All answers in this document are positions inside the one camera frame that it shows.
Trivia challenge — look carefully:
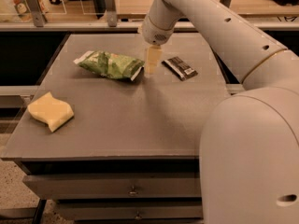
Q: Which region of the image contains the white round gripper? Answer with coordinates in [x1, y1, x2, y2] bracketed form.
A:
[141, 16, 173, 77]

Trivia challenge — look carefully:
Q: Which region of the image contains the green jalapeno chip bag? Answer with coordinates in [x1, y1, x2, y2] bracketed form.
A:
[74, 50, 145, 80]

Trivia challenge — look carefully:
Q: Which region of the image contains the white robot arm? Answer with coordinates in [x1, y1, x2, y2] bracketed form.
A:
[142, 0, 299, 224]

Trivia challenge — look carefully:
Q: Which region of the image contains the white printed plastic bag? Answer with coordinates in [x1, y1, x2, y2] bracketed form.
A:
[0, 0, 50, 23]

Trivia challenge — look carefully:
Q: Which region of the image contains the dark brown snack bar wrapper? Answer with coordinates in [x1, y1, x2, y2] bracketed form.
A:
[162, 56, 198, 81]

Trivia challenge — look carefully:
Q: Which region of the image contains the grey drawer cabinet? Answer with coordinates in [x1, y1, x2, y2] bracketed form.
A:
[1, 33, 228, 224]

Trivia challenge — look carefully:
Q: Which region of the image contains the yellow wavy sponge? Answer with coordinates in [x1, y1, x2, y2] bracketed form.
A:
[27, 92, 74, 133]

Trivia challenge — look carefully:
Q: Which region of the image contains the upper grey drawer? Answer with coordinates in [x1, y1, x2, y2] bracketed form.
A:
[23, 173, 201, 200]

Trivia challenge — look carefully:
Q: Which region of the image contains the grey drawer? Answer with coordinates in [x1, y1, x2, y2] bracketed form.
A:
[57, 201, 203, 220]
[23, 173, 201, 200]

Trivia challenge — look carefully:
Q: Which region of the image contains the lower grey drawer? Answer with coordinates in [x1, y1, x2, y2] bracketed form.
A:
[57, 201, 203, 220]

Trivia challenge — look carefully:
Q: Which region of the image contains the middle grey metal bracket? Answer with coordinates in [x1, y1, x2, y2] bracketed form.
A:
[105, 0, 118, 27]

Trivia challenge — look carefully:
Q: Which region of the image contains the left grey metal bracket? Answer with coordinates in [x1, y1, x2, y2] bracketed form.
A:
[26, 0, 46, 27]

